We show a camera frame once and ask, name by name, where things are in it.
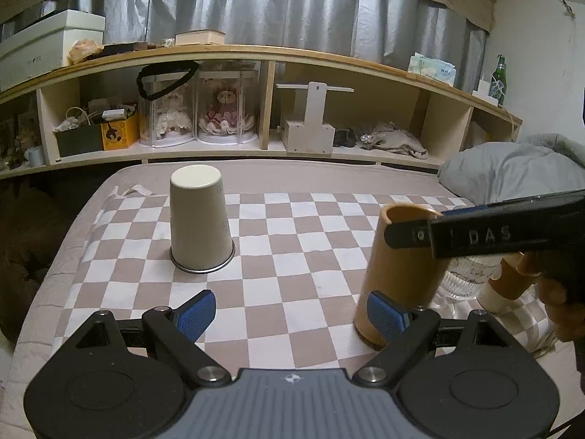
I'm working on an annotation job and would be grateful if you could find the clear glass cup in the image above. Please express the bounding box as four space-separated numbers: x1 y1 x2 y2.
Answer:
435 255 503 305

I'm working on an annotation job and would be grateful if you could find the small tan white cup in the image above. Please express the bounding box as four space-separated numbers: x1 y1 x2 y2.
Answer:
477 254 535 314

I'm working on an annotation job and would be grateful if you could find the white upside-down cup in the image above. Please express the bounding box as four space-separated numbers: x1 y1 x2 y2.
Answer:
170 165 235 274

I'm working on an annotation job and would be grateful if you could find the person's hand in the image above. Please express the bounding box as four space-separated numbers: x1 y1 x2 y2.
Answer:
516 253 584 342

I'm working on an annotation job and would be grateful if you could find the grey blanket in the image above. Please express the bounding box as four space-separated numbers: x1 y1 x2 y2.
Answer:
438 134 584 205

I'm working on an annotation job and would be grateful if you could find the checkered brown white cloth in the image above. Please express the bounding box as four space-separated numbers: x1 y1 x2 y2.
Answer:
50 184 563 370

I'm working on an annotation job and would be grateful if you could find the green glass bottle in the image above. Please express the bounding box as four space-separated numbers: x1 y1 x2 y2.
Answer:
489 55 507 107

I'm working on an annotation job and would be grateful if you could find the beige crumpled cloth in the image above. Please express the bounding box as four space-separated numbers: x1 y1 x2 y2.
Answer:
355 122 429 160

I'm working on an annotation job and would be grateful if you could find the tissue pack on shelf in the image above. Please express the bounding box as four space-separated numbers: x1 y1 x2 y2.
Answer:
408 53 457 86

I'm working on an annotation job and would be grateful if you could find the yellow cardboard box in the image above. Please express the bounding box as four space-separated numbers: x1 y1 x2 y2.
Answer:
101 113 140 151

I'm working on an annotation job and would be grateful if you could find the left doll in clear case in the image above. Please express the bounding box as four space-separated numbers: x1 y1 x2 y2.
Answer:
138 78 195 149

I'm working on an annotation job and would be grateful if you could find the doll in clear case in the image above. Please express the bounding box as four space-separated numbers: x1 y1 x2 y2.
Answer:
195 70 259 146
138 78 195 149

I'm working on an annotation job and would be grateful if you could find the dark green box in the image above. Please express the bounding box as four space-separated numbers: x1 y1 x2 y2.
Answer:
53 124 103 157

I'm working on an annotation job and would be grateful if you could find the wooden stand tool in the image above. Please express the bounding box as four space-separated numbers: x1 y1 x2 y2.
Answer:
276 81 355 155

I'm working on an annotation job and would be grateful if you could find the long wooden shelf unit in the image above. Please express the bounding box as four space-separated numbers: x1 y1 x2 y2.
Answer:
1 45 522 172

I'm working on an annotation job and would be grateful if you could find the right doll in clear case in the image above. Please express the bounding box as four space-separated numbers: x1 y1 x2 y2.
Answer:
195 70 259 146

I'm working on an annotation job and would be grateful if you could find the black headband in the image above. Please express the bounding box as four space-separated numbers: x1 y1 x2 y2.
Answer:
136 60 199 101

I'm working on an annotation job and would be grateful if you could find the flat box on shelf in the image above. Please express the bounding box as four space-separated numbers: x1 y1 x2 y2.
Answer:
174 30 225 46

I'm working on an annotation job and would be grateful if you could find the white storage box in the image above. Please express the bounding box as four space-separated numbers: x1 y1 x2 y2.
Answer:
1 10 106 91

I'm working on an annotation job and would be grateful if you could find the grey silver curtain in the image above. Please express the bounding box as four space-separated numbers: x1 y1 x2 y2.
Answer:
1 0 488 92

